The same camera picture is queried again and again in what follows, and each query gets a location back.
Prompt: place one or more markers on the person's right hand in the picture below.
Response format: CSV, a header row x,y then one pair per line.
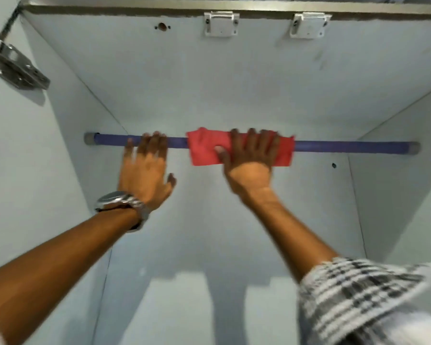
x,y
249,168

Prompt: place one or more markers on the person's left hand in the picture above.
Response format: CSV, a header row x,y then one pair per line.
x,y
145,176

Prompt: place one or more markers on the person's left little finger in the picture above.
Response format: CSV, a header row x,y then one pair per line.
x,y
129,150

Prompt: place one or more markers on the person's right middle finger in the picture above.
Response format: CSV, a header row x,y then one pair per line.
x,y
252,141

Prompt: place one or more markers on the person's right thumb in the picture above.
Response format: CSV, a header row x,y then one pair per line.
x,y
222,156

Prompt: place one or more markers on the person's left middle finger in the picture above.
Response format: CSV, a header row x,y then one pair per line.
x,y
155,143

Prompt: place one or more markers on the person's right little finger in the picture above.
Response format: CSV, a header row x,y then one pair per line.
x,y
275,144

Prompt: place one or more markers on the person's left thumb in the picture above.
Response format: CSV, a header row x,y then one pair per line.
x,y
171,183

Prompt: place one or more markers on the red cleaning cloth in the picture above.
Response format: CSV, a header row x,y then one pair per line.
x,y
204,150

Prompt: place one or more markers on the purple closet rod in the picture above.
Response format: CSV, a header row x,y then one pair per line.
x,y
344,146

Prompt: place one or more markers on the person's right forearm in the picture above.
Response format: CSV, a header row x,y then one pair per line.
x,y
291,233

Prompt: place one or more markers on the person's left forearm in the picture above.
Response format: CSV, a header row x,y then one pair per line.
x,y
57,255

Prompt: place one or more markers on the grey rod end socket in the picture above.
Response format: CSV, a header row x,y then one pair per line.
x,y
414,147
89,138

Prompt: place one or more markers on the silver metal wristwatch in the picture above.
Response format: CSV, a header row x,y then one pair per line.
x,y
122,202

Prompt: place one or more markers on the white wardrobe cabinet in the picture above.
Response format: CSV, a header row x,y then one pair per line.
x,y
215,86

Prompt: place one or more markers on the silver metal door hinge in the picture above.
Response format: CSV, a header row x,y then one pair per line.
x,y
14,64

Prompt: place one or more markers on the black white checked sleeve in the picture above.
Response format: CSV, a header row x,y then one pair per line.
x,y
359,294

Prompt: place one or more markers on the white plastic cabinet bracket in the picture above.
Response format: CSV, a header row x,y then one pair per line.
x,y
309,25
221,24

